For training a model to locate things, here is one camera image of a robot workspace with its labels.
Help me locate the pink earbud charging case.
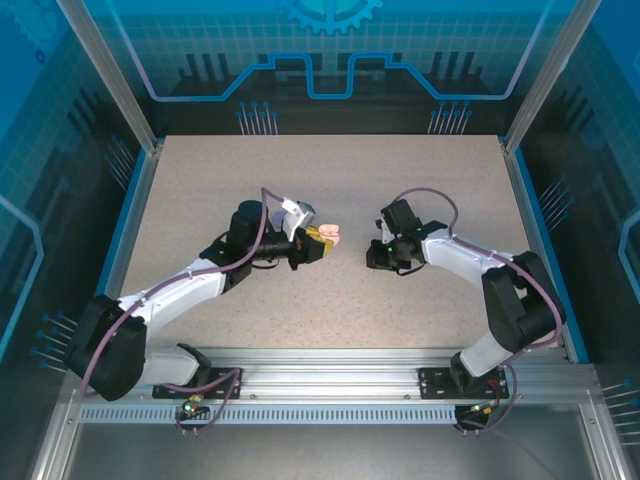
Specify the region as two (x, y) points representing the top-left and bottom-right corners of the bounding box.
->
(318, 222), (345, 248)

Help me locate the aluminium table side bar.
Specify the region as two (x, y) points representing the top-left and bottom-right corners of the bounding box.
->
(92, 142), (165, 364)
(501, 142), (574, 364)

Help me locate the blue table side trim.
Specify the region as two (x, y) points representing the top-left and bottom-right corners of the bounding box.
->
(509, 148), (592, 365)
(73, 147), (154, 365)

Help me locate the connector with green light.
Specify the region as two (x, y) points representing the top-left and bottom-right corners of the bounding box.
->
(180, 393), (207, 417)

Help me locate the metal bottom tray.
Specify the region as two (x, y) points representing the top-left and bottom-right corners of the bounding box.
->
(27, 388), (634, 480)

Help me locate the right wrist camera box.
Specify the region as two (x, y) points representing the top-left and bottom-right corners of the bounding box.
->
(373, 215), (396, 242)

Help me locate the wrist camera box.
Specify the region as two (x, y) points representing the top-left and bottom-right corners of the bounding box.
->
(373, 215), (396, 242)
(279, 196), (319, 242)

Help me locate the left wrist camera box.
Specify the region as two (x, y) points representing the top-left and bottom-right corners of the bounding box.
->
(279, 196), (319, 242)

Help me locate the aluminium mounting rail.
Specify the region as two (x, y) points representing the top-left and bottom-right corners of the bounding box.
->
(64, 346), (599, 405)

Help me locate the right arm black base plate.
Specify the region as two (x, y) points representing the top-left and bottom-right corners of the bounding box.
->
(417, 367), (510, 401)

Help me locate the slotted grey cable duct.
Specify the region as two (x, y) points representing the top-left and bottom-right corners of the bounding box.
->
(78, 405), (460, 426)

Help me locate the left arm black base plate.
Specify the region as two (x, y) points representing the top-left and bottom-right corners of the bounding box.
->
(151, 366), (245, 401)

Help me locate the aluminium frame post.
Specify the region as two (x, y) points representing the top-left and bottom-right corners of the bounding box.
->
(501, 0), (605, 156)
(54, 0), (165, 155)

